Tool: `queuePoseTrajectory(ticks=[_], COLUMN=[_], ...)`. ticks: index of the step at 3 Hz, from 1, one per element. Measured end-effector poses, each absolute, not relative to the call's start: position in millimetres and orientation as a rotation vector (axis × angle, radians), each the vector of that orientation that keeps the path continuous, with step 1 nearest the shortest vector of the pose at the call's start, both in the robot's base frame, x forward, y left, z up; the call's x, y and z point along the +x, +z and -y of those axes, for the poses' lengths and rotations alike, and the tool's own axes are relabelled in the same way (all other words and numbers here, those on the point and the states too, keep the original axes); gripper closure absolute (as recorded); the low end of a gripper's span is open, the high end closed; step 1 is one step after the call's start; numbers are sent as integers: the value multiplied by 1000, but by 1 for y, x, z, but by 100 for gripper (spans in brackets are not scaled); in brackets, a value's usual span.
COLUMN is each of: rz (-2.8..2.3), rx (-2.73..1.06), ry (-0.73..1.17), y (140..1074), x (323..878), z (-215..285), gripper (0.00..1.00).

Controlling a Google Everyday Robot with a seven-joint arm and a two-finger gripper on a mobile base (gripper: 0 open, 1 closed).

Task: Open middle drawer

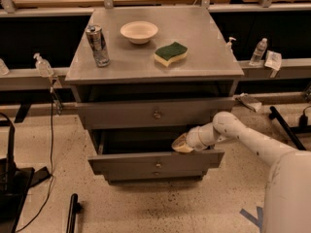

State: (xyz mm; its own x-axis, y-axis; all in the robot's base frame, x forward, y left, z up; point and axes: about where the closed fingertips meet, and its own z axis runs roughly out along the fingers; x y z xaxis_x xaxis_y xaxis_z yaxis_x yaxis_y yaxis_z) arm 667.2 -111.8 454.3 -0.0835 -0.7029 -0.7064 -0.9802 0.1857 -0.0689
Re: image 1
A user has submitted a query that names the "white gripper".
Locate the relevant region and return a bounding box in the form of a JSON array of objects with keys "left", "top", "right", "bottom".
[{"left": 172, "top": 127, "right": 207, "bottom": 153}]

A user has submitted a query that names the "grey drawer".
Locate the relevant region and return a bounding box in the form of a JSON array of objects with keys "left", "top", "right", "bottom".
[
  {"left": 77, "top": 97, "right": 235, "bottom": 129},
  {"left": 104, "top": 171, "right": 207, "bottom": 183},
  {"left": 88, "top": 126, "right": 225, "bottom": 176}
]

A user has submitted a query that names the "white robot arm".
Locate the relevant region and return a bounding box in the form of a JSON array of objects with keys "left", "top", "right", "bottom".
[{"left": 172, "top": 112, "right": 311, "bottom": 233}]

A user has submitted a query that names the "grey top drawer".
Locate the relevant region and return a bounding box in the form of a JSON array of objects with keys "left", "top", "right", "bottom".
[{"left": 77, "top": 97, "right": 235, "bottom": 129}]

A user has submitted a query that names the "grey bottom drawer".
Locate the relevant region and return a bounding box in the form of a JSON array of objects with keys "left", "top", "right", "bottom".
[{"left": 104, "top": 171, "right": 207, "bottom": 183}]

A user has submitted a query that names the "grey drawer cabinet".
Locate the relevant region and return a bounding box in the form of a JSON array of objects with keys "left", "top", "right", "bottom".
[{"left": 64, "top": 5, "right": 245, "bottom": 185}]

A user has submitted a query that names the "grey folded cloth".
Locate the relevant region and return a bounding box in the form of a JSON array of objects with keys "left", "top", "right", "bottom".
[{"left": 236, "top": 93, "right": 261, "bottom": 112}]

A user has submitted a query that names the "green yellow sponge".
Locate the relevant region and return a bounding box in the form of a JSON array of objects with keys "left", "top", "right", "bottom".
[{"left": 154, "top": 42, "right": 188, "bottom": 67}]

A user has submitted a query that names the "black stand leg right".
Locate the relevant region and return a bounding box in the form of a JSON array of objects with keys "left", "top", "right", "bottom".
[{"left": 269, "top": 106, "right": 311, "bottom": 150}]

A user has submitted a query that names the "small pump bottle right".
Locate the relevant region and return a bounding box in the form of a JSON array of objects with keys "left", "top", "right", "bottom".
[{"left": 226, "top": 37, "right": 236, "bottom": 53}]

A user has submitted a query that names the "blue tape cross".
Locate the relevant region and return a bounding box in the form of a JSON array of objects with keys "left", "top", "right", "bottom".
[{"left": 240, "top": 207, "right": 263, "bottom": 228}]

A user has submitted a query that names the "white bowl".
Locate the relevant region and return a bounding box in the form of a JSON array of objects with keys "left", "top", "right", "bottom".
[{"left": 121, "top": 21, "right": 158, "bottom": 45}]

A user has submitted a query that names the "black bar on floor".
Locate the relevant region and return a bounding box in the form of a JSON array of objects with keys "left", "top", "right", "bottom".
[{"left": 66, "top": 193, "right": 82, "bottom": 233}]

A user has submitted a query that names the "white paper packet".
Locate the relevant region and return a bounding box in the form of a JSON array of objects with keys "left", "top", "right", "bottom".
[{"left": 264, "top": 50, "right": 282, "bottom": 71}]

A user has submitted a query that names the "clear water bottle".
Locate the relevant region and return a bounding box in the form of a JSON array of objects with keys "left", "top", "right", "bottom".
[{"left": 249, "top": 38, "right": 267, "bottom": 66}]

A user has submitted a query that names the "silver drink can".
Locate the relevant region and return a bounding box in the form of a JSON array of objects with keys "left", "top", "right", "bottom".
[{"left": 86, "top": 24, "right": 110, "bottom": 67}]

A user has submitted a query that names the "clear pump bottle left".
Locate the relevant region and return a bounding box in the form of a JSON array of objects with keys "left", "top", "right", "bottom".
[{"left": 33, "top": 53, "right": 53, "bottom": 78}]

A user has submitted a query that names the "black stand base left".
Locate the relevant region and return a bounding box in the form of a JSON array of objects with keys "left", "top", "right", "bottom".
[{"left": 0, "top": 113, "right": 52, "bottom": 233}]

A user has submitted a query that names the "clear bottle far left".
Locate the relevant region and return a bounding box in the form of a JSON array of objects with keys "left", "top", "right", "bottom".
[{"left": 0, "top": 58, "right": 10, "bottom": 75}]

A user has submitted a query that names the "black cable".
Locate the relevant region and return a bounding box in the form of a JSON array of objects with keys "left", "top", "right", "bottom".
[{"left": 15, "top": 86, "right": 56, "bottom": 233}]

